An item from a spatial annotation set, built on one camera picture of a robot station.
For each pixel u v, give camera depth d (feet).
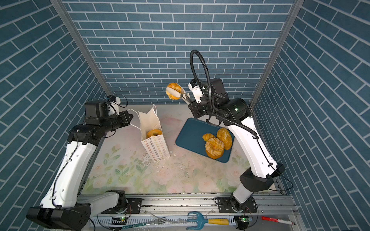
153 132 3.04
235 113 1.29
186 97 2.11
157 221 2.27
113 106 1.80
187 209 2.42
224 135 3.15
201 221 2.23
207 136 3.16
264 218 2.28
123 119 1.99
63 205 1.20
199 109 1.78
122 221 2.37
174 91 2.23
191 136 3.26
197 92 1.76
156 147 2.57
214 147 2.93
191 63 1.51
